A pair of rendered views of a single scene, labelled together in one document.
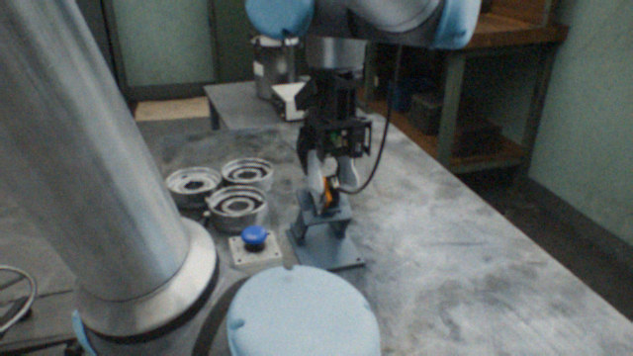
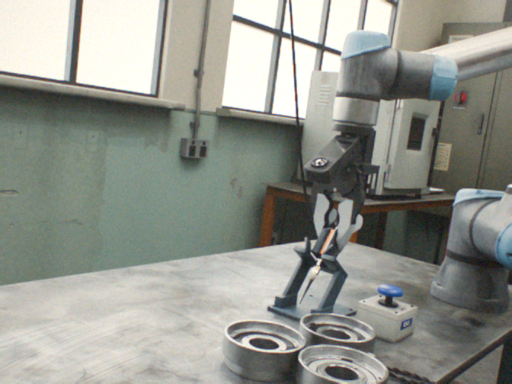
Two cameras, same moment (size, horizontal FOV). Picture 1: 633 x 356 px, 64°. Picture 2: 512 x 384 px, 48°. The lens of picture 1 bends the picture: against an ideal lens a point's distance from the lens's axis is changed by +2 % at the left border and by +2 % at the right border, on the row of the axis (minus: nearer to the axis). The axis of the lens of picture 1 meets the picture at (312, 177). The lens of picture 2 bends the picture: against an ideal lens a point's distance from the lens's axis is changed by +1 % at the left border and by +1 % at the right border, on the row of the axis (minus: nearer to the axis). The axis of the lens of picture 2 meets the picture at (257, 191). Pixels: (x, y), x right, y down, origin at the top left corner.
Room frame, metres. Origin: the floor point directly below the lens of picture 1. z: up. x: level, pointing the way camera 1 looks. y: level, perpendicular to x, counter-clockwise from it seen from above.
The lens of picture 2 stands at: (1.33, 0.68, 1.11)
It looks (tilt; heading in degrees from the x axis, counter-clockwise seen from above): 7 degrees down; 235
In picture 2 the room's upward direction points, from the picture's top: 7 degrees clockwise
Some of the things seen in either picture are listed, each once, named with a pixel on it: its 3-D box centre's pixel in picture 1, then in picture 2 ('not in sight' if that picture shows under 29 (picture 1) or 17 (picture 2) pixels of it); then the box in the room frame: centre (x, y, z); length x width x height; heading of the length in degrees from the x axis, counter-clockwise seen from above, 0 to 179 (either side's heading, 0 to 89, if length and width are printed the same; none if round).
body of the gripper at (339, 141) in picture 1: (336, 111); (350, 161); (0.64, -0.03, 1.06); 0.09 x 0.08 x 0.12; 17
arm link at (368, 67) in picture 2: not in sight; (364, 67); (0.64, -0.03, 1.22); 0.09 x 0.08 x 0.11; 153
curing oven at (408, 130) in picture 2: not in sight; (376, 137); (-1.10, -1.66, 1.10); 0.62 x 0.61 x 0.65; 16
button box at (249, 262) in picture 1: (255, 259); (388, 315); (0.62, 0.09, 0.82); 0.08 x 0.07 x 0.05; 16
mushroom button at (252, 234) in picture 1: (254, 243); (388, 301); (0.63, 0.09, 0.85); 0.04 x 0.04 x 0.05
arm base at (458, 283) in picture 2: not in sight; (472, 276); (0.29, 0.00, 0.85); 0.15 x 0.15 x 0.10
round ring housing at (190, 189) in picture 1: (194, 188); (340, 379); (0.85, 0.23, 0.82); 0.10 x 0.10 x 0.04
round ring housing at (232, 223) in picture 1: (238, 210); (335, 340); (0.77, 0.13, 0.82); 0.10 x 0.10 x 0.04
